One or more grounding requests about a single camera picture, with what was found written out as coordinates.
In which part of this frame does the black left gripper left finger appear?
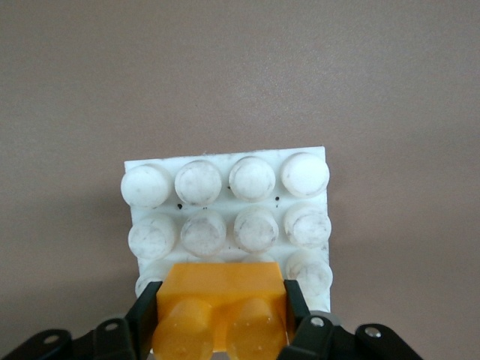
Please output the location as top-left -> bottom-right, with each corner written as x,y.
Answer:
0,280 -> 163,360

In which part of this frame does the white studded base plate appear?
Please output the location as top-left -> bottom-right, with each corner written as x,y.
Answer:
119,146 -> 335,314

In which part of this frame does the yellow two-stud block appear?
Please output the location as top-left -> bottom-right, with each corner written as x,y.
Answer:
151,262 -> 292,360

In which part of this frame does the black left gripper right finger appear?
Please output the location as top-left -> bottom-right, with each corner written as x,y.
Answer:
277,279 -> 419,360

